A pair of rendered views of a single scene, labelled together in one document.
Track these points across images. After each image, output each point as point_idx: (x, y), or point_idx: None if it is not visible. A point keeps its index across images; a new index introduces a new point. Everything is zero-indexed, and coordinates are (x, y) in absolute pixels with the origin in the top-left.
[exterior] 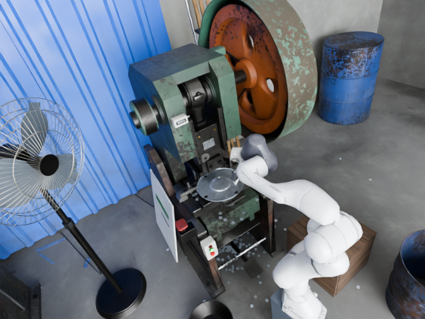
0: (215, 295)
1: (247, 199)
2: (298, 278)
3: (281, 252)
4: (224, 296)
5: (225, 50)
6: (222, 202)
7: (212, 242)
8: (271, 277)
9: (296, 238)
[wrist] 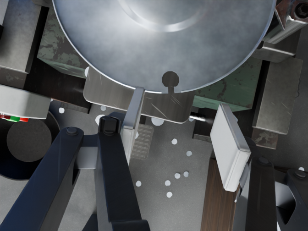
0: (68, 109)
1: (212, 90)
2: None
3: (210, 143)
4: (80, 119)
5: None
6: (88, 68)
7: (13, 115)
8: (159, 158)
9: (232, 197)
